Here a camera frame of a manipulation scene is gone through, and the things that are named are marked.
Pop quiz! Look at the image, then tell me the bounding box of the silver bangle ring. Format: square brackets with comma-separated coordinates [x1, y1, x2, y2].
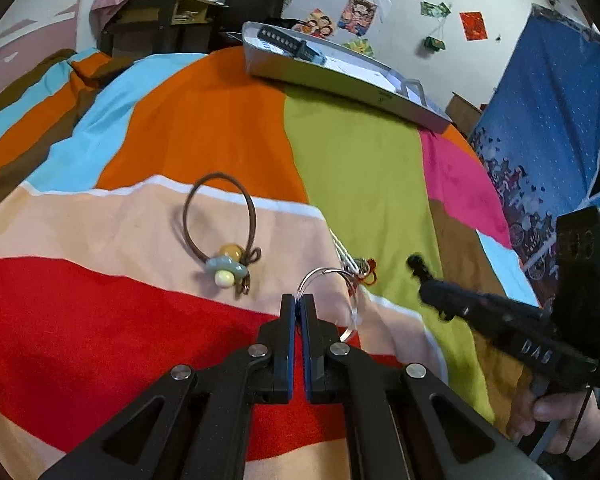
[293, 264, 364, 344]

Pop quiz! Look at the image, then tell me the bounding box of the brown hair tie with beads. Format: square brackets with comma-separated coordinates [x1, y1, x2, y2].
[182, 171, 262, 296]

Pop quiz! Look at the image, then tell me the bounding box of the red beaded cord bracelet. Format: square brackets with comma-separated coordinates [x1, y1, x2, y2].
[346, 257, 379, 297]

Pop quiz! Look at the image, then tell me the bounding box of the clear plastic hair clip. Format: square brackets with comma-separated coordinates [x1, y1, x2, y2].
[398, 78, 428, 107]

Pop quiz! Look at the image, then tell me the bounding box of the blue watch black strap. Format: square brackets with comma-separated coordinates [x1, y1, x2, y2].
[255, 24, 330, 66]

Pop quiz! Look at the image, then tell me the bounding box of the white keychain with ring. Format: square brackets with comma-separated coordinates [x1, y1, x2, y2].
[329, 231, 370, 280]

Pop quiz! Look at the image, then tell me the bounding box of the right hand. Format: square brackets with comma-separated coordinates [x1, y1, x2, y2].
[506, 376, 600, 460]

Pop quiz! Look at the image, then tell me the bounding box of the blue fabric wardrobe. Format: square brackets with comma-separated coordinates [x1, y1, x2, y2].
[469, 6, 600, 307]

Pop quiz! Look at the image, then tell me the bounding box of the colourful striped bedspread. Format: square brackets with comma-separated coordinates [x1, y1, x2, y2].
[0, 48, 534, 479]

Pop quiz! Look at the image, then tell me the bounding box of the green hanging pouch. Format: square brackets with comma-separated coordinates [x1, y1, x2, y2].
[422, 36, 446, 52]

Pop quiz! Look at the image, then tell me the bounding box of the red paper square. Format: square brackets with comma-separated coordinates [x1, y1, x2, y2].
[460, 11, 488, 41]

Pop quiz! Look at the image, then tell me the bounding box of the yellow bear sticker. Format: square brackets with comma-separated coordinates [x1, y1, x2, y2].
[342, 38, 375, 58]

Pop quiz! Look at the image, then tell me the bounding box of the grey shallow tray box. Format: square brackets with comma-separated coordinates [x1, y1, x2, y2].
[242, 22, 451, 133]

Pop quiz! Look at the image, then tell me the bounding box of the cartoon character poster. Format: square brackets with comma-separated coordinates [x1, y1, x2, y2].
[337, 0, 378, 37]

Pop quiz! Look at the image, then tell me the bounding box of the dark wooden desk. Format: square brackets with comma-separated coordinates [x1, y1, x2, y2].
[97, 0, 225, 58]

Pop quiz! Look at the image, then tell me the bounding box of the cartoon family sticker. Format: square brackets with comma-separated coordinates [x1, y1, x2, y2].
[292, 9, 336, 39]

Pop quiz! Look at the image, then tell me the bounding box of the black office chair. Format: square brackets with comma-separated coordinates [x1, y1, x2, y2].
[221, 0, 284, 46]

